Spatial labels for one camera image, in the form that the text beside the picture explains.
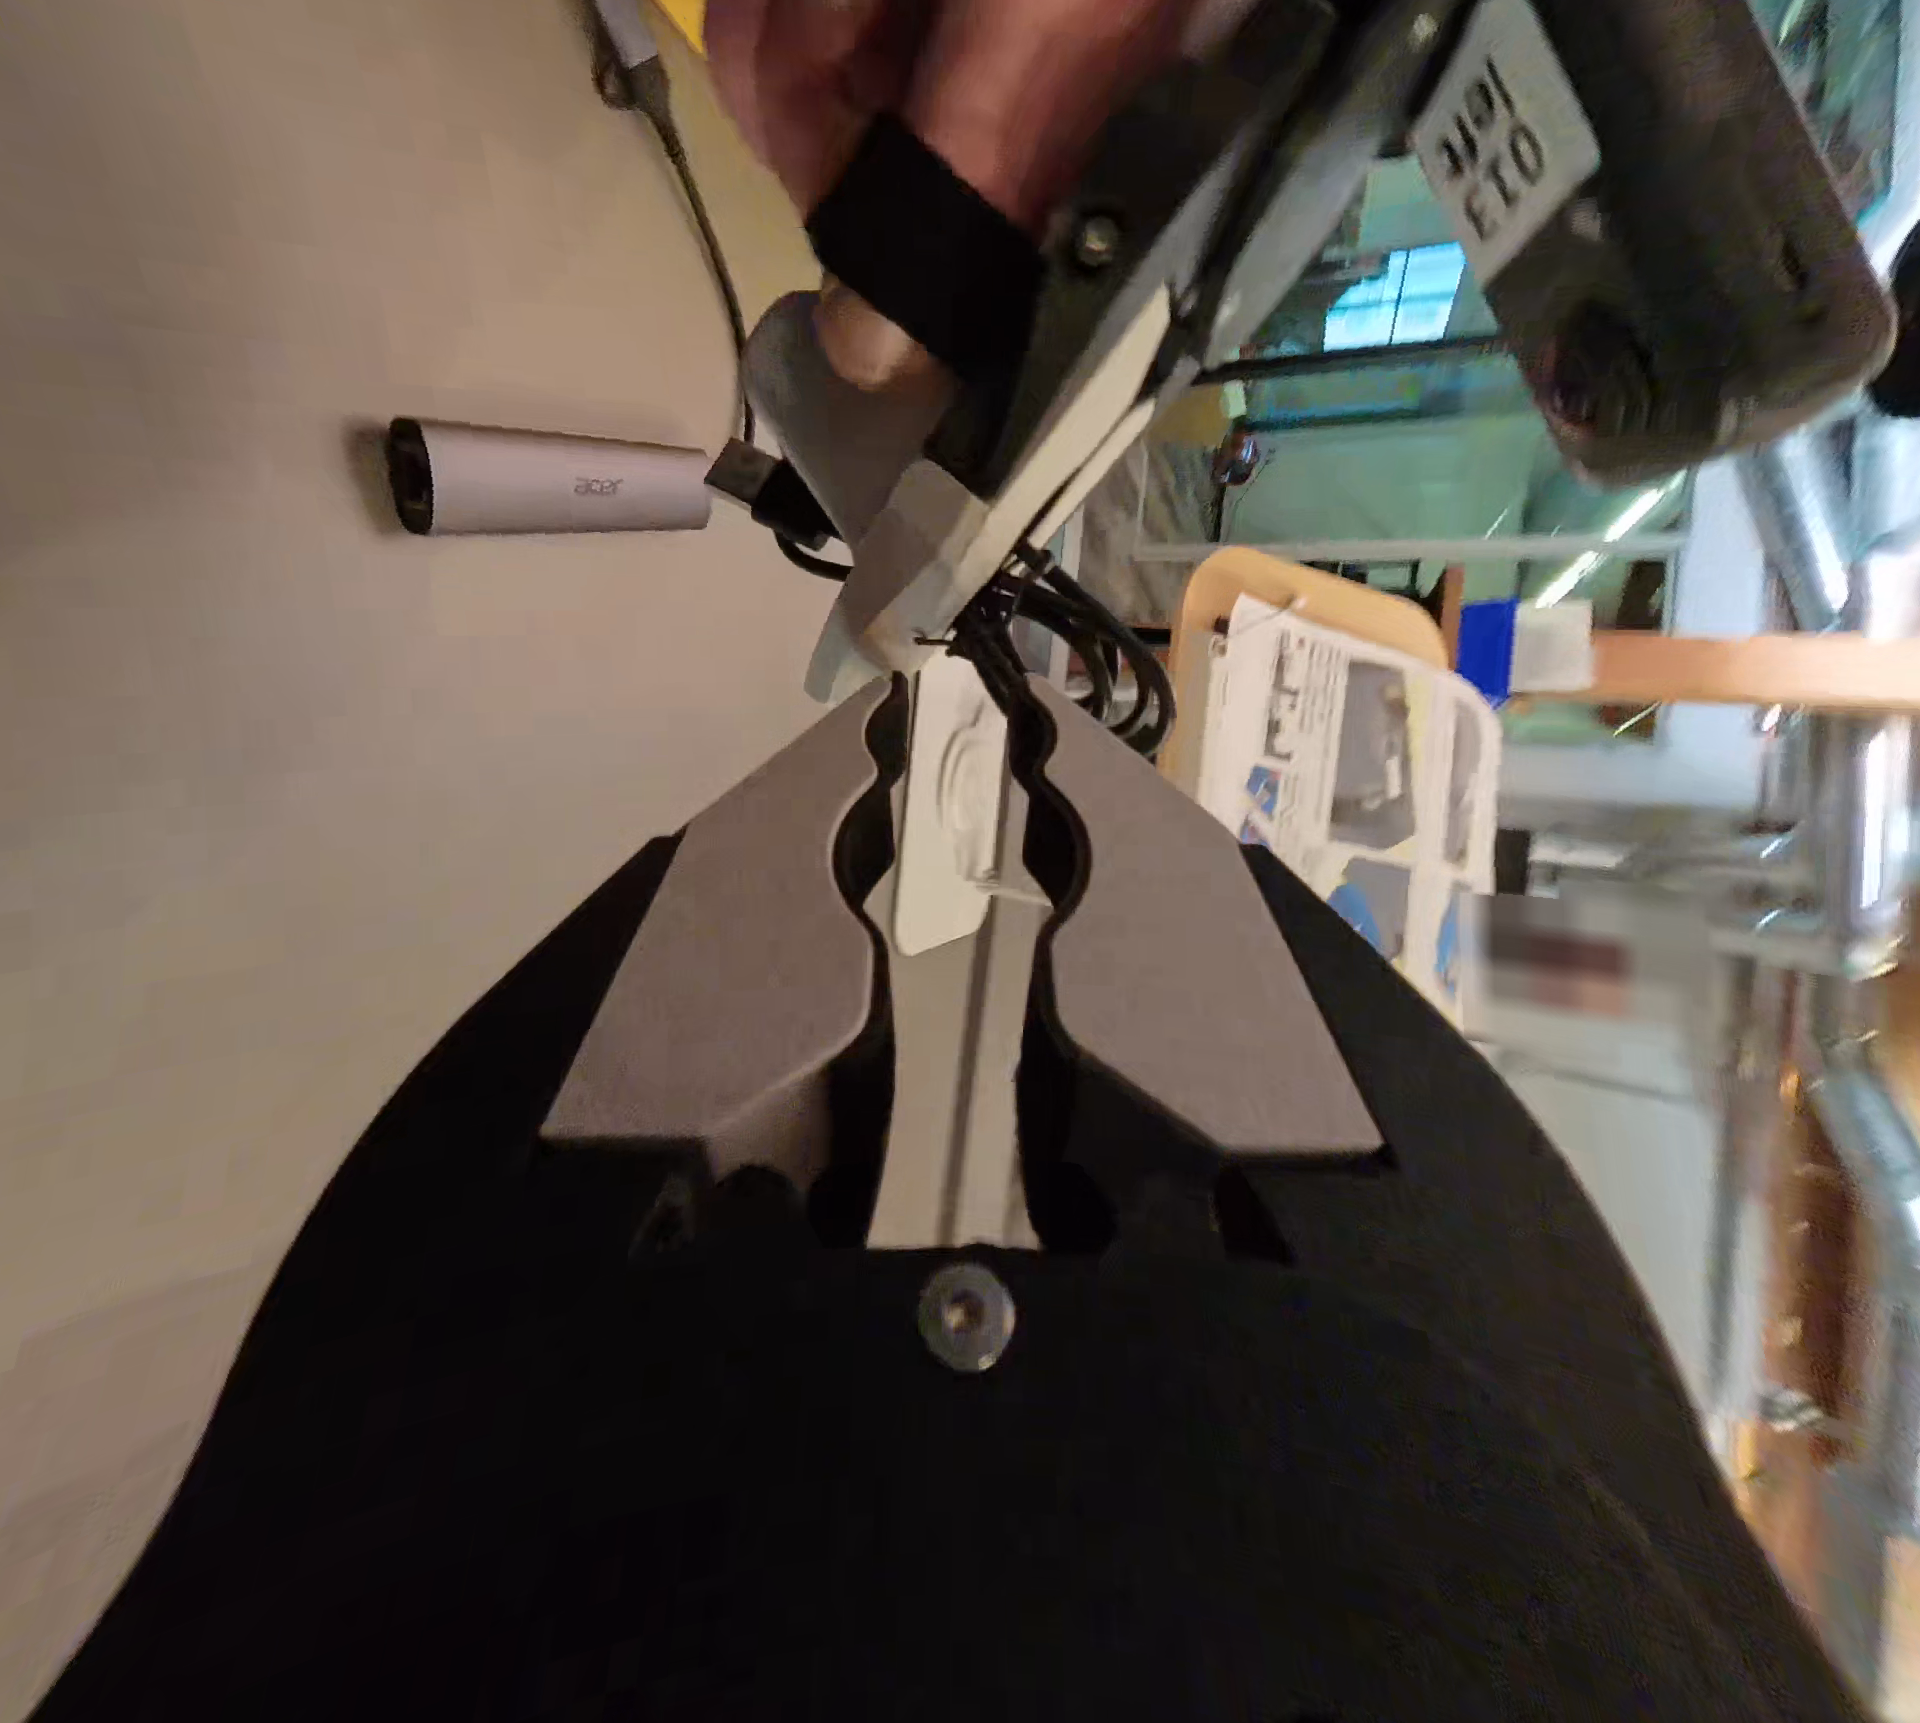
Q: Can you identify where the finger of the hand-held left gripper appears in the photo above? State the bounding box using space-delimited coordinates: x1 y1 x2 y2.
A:
1007 370 1201 578
806 290 1176 706

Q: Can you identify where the grey usb hub with cable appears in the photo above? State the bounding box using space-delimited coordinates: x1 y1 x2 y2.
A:
382 0 842 586

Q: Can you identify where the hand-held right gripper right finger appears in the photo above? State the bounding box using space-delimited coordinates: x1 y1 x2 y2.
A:
1012 688 1385 1252

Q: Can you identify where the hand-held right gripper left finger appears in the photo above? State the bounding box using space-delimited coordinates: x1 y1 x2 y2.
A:
539 678 909 1252

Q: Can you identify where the blue white small box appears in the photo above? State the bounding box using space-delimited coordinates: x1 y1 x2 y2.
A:
1454 596 1596 700

